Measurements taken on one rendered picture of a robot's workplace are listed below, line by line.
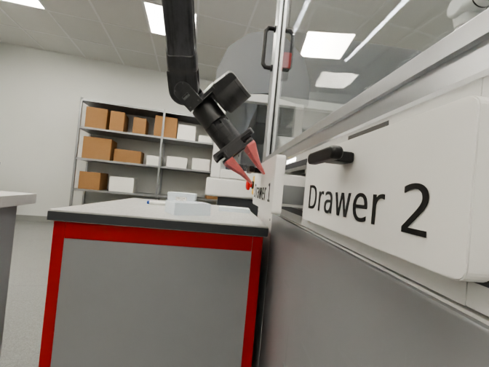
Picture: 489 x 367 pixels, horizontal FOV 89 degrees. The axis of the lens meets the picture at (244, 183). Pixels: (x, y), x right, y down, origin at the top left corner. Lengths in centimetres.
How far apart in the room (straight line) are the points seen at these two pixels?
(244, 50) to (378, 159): 138
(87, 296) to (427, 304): 76
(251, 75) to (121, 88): 382
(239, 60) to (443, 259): 145
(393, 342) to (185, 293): 58
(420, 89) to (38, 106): 536
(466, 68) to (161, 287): 73
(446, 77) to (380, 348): 23
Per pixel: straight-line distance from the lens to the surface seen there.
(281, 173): 46
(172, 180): 473
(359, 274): 32
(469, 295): 22
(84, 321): 87
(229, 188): 139
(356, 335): 34
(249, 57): 157
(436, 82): 25
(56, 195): 518
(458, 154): 20
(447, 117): 21
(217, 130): 55
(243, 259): 73
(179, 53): 54
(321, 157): 29
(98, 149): 452
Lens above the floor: 86
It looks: 1 degrees up
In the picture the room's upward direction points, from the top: 5 degrees clockwise
